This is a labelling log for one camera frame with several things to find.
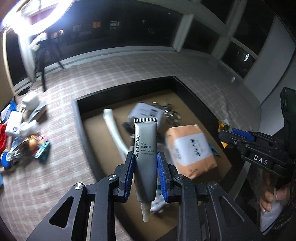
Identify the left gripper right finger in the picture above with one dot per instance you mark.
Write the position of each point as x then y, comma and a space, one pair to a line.
167, 182

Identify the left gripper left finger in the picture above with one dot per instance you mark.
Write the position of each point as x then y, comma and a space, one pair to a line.
124, 172

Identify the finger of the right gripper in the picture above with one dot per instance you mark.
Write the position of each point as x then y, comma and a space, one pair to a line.
242, 133

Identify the orange white tissue pack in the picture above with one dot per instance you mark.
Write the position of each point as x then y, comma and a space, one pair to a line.
190, 150

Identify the grey Anew cream tube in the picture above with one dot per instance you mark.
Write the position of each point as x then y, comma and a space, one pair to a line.
145, 171

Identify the metal keyring clips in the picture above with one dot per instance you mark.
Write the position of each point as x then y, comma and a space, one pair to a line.
172, 117

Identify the white shoehorn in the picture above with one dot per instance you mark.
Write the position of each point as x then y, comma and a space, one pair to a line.
114, 132

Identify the grey clear card box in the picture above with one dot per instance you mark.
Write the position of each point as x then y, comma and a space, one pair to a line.
143, 110

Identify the orange head toy figure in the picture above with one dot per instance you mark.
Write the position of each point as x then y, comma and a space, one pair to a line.
35, 142

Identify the blue round lid container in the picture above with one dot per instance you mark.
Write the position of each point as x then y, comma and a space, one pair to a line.
6, 160

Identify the person's hand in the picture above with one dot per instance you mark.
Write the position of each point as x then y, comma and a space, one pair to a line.
269, 193

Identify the black storage box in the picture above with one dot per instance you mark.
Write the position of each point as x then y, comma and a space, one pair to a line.
205, 211

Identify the white crumpled plastic bag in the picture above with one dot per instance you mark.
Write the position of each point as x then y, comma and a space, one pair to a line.
29, 128

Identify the white power adapter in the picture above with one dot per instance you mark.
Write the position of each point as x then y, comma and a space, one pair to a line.
30, 101

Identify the grey plastic mailer bag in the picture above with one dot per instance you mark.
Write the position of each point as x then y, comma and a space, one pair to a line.
38, 112

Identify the white tissue packet blue logo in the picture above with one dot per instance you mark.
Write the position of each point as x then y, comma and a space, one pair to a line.
13, 124

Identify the red fabric bag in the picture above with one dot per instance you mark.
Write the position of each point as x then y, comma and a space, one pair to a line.
3, 138

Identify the ring light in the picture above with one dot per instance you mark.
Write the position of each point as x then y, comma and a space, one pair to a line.
33, 17

